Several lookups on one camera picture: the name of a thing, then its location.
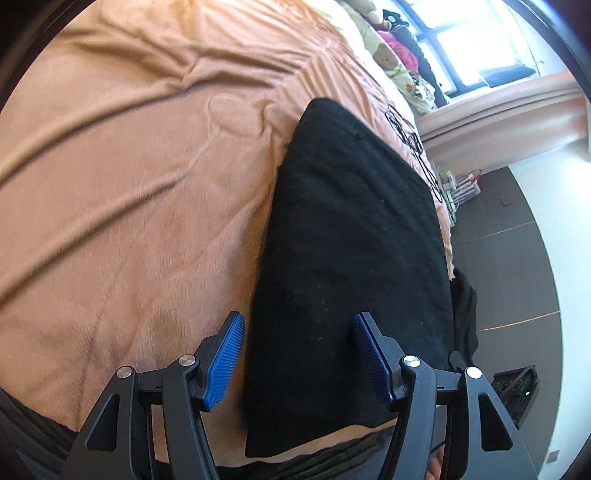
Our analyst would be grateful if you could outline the beige teddy bear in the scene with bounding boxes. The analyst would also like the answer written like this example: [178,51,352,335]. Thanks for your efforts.
[346,0,384,24]

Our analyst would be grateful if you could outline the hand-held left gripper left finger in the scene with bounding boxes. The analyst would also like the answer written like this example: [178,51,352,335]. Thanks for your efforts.
[65,311,246,480]

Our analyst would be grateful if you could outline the plush toys pile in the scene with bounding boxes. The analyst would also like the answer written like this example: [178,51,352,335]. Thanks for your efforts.
[342,0,439,112]

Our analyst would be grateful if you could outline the dark box with green light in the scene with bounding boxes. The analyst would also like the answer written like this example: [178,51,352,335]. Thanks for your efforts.
[492,364,539,423]

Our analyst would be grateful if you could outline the pink cloth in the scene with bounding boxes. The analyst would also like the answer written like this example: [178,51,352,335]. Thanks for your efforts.
[379,30,419,70]

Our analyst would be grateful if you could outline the red white rack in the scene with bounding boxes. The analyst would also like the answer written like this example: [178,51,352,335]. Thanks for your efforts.
[438,168,483,208]

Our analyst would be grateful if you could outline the orange blanket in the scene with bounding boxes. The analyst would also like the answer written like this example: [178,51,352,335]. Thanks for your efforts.
[0,0,455,467]

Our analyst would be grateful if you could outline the black pants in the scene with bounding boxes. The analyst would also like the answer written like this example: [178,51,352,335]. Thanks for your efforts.
[242,97,455,459]

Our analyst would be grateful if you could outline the person's legs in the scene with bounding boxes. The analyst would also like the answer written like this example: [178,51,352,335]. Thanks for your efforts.
[0,388,444,480]

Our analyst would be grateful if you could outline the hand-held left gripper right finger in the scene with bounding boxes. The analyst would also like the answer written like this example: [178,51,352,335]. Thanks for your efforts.
[353,311,541,480]

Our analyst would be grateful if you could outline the pink curtain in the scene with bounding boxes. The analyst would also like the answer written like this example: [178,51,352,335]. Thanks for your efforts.
[416,74,591,174]

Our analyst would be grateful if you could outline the black earphone cable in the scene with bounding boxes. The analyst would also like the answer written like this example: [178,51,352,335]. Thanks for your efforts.
[383,104,444,204]

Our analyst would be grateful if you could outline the dark hanging garment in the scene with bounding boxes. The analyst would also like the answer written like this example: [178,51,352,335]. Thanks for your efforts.
[480,65,536,88]

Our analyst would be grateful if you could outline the black clothes pile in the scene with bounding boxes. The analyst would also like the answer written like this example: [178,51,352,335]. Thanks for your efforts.
[450,268,478,370]

